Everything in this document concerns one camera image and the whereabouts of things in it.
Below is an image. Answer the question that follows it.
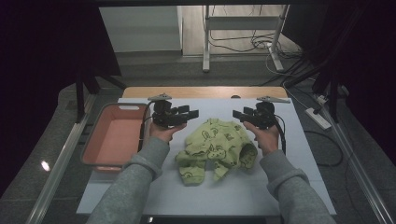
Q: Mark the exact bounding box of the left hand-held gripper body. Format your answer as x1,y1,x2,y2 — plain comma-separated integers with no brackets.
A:
147,92,188,129

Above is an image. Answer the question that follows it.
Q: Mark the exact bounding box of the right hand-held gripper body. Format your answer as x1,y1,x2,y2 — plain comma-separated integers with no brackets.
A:
247,95,291,131

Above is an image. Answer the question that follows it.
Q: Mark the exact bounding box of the green printed baby romper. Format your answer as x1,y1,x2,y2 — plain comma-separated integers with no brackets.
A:
175,117,259,187

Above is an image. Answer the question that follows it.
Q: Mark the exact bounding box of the pink plastic basket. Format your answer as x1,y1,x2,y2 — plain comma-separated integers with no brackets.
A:
79,102,153,174

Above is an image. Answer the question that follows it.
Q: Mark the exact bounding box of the person's left hand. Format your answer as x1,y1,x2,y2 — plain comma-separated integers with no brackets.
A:
148,119,188,144

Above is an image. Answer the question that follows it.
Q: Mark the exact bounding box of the person's right hand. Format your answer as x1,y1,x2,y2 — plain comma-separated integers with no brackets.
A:
242,120,281,157

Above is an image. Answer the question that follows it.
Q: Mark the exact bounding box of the white power strip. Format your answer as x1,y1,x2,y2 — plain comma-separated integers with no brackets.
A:
304,106,332,131

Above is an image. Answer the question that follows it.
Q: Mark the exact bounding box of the black metal stand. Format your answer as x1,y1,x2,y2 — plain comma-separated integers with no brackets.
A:
283,59,342,124
74,68,127,124

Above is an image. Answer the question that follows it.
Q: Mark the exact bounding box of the black curtain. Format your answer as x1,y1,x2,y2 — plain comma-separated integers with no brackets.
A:
0,0,122,197
281,0,396,167

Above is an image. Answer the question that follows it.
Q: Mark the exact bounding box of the right hand-held gripper black cable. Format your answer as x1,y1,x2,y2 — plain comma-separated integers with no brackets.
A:
274,114,288,156

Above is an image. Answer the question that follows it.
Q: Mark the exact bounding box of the hand-held gripper black cable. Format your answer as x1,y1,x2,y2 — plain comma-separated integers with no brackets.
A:
137,101,157,153
274,114,288,156

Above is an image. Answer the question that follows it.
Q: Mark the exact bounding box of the left hand-held gripper black cable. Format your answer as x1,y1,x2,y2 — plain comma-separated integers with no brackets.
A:
137,101,157,153

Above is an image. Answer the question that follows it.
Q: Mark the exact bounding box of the white metal stand frame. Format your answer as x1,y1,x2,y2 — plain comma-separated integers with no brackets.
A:
201,4,290,74

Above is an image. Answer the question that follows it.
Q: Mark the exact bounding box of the tangle of floor cables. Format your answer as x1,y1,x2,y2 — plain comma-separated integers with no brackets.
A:
208,4,304,60

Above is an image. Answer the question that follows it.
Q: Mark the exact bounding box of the black looped floor cable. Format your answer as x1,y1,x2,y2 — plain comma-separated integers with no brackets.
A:
303,130,345,167

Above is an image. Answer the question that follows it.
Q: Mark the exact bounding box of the aluminium rail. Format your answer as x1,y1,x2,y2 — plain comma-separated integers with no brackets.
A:
320,104,395,224
26,92,97,224

